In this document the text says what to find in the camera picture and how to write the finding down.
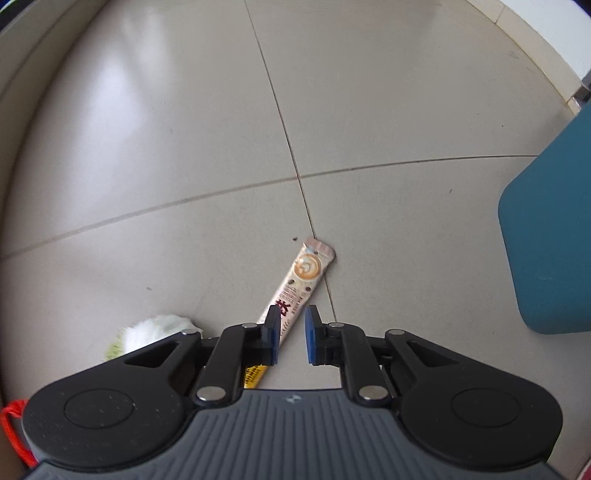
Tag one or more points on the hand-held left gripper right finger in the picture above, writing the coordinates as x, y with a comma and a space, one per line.
311, 334

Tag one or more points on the teal plastic bin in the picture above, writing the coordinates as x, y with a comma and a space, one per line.
549, 240

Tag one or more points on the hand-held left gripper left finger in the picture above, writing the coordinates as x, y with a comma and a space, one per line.
275, 337

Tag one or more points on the beige coffee sachet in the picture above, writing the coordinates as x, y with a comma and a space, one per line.
300, 277

